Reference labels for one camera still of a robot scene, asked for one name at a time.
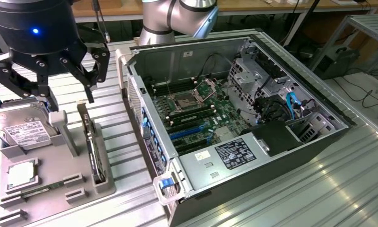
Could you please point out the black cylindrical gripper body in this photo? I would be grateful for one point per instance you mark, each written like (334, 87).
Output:
(34, 21)

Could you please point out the GPU card with metal bracket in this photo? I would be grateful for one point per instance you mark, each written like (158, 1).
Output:
(94, 151)

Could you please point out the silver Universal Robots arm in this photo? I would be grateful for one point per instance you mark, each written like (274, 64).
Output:
(163, 16)

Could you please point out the silver hard disk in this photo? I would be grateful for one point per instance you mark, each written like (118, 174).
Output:
(21, 127)

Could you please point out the CPU socket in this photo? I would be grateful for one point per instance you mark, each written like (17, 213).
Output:
(185, 102)

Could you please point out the grey parts rack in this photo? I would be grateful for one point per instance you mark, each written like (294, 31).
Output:
(65, 170)

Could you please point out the installed green RAM stick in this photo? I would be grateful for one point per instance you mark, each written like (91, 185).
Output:
(190, 116)

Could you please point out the CPU with silver lid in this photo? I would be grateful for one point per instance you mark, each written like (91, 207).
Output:
(21, 173)

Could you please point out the metal socket cover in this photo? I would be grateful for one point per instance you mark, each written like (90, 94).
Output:
(207, 88)

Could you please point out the blue expansion slot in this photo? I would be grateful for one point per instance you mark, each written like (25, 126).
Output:
(185, 132)

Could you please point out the loose green RAM stick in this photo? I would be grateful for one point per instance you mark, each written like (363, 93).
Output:
(42, 189)

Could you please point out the silver chipset heatsink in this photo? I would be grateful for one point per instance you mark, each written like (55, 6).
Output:
(223, 133)

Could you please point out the silver perforated disk bay cage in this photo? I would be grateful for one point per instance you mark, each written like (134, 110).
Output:
(245, 78)

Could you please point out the blue case latch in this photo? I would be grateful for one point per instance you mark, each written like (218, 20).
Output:
(166, 183)

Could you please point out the silver power supply unit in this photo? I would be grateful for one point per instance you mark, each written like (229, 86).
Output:
(201, 170)

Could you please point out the wooden desk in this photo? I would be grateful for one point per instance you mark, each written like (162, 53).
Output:
(254, 6)

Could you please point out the black plastic shroud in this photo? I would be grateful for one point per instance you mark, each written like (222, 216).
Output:
(277, 137)

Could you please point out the open black PC case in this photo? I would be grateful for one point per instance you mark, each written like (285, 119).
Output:
(254, 201)

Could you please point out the black floor device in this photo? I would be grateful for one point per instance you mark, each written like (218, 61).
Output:
(338, 63)

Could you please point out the metal slatted frame table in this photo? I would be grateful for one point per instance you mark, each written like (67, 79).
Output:
(364, 26)

